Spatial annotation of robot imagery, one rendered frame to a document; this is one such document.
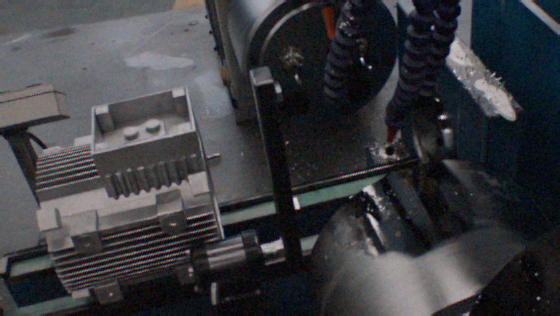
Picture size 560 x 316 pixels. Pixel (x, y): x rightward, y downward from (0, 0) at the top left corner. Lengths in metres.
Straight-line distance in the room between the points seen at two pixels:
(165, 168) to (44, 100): 0.33
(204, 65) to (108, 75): 0.23
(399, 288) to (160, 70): 1.13
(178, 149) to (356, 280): 0.29
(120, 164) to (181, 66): 0.83
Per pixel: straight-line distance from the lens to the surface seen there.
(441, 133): 0.89
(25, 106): 1.10
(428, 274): 0.58
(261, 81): 0.66
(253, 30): 1.04
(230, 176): 1.27
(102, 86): 1.63
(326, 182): 1.03
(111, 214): 0.85
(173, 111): 0.89
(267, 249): 0.80
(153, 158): 0.81
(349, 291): 0.63
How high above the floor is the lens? 1.60
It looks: 38 degrees down
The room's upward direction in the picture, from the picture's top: 10 degrees counter-clockwise
